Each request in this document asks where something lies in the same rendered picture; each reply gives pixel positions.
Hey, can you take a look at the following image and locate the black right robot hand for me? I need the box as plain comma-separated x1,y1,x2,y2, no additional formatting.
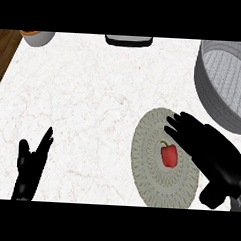
159,110,241,212

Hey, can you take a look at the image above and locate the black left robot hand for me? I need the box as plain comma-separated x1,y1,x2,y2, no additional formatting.
10,124,55,203

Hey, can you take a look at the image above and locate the red bell pepper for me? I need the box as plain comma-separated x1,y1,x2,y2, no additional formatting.
158,140,179,170

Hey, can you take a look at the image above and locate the round grey woven placemat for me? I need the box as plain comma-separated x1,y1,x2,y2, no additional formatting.
127,105,204,211

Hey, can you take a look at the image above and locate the grey woven basket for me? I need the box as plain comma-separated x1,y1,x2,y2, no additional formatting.
191,39,241,136

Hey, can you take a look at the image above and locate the grey pot with orange contents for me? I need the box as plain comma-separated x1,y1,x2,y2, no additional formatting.
17,30,56,49

